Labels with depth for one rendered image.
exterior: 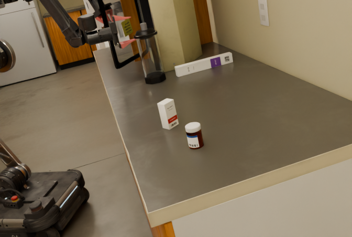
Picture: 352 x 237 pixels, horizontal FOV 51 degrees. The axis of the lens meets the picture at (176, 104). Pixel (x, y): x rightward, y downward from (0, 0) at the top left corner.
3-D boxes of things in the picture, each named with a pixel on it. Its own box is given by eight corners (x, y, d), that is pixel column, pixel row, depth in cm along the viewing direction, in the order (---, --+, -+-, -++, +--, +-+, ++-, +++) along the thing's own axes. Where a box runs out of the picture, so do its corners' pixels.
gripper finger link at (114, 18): (131, 12, 157) (109, 17, 156) (134, 29, 160) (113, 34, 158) (128, 11, 164) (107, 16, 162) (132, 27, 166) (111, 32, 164)
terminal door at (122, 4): (148, 52, 209) (131, -22, 194) (117, 69, 185) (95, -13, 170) (147, 52, 209) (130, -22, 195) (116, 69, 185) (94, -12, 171)
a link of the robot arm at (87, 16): (79, 39, 167) (71, 46, 160) (72, 14, 162) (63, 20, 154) (103, 37, 164) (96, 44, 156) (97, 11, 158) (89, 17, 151)
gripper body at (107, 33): (113, 21, 157) (96, 25, 155) (119, 44, 160) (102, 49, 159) (111, 20, 163) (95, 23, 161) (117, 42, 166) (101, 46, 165)
